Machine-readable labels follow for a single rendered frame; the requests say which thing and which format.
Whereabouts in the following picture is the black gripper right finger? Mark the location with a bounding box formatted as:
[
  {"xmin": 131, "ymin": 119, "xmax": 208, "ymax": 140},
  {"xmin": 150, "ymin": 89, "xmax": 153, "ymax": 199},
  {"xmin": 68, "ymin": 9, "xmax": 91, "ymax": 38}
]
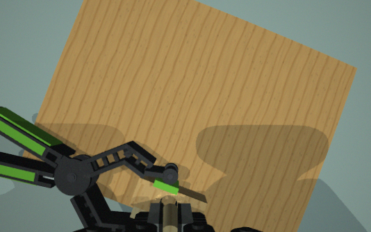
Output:
[{"xmin": 178, "ymin": 204, "xmax": 262, "ymax": 232}]

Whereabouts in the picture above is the beige cylinder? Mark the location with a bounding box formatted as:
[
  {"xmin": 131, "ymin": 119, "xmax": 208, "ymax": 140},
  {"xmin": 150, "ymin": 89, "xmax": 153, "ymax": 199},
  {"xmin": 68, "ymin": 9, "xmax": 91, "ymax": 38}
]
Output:
[{"xmin": 163, "ymin": 204, "xmax": 178, "ymax": 232}]

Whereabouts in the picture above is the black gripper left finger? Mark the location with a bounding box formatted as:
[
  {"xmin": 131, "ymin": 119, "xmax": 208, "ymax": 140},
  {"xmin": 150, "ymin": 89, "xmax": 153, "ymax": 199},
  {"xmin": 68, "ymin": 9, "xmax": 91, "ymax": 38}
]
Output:
[{"xmin": 73, "ymin": 203, "xmax": 163, "ymax": 232}]

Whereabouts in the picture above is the light brown wooden board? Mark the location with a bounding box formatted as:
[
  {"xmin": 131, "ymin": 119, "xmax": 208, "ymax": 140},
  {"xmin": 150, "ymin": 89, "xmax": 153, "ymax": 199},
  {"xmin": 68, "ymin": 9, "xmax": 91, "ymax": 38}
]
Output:
[{"xmin": 34, "ymin": 0, "xmax": 357, "ymax": 232}]

